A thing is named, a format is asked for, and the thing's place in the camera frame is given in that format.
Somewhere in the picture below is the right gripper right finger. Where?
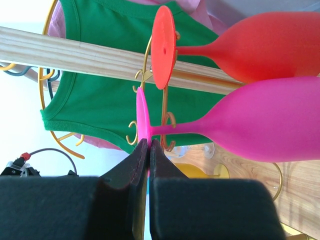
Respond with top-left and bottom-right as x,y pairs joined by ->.
149,140 -> 286,240

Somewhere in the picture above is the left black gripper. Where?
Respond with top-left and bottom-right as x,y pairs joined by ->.
0,161 -> 40,177

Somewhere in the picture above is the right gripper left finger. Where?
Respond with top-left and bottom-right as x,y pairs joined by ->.
0,139 -> 148,240

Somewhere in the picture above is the magenta plastic wine glass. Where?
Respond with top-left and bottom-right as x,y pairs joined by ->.
136,76 -> 320,163

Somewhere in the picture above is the red plastic wine glass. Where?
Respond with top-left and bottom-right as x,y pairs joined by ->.
151,6 -> 320,89

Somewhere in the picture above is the rear yellow wine glass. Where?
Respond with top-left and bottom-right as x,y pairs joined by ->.
174,163 -> 219,179

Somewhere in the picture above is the yellow wine glass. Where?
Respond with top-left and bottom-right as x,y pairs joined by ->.
174,163 -> 219,179
213,163 -> 230,179

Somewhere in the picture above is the front yellow wine glass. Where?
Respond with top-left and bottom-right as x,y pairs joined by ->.
213,163 -> 230,179

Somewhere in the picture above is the clear glass wine glass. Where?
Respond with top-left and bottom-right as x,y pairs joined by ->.
172,142 -> 215,159

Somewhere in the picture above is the grey clothes hanger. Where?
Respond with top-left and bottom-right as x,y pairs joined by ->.
0,62 -> 62,100

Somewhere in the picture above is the green vest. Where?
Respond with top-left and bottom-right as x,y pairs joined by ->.
41,0 -> 218,153

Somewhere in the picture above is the yellow clothes hanger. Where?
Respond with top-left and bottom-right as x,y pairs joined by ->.
36,0 -> 85,160

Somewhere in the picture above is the pink shirt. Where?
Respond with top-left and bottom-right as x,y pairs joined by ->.
47,0 -> 228,150

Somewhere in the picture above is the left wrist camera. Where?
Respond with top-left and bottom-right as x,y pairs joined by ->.
5,155 -> 30,175

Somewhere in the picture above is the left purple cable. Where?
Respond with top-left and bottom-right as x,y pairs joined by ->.
28,147 -> 78,175

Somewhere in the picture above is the wooden clothes rack frame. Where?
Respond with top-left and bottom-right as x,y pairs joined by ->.
0,27 -> 243,95

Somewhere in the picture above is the gold wire wine glass rack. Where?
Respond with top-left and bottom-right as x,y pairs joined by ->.
125,36 -> 283,201

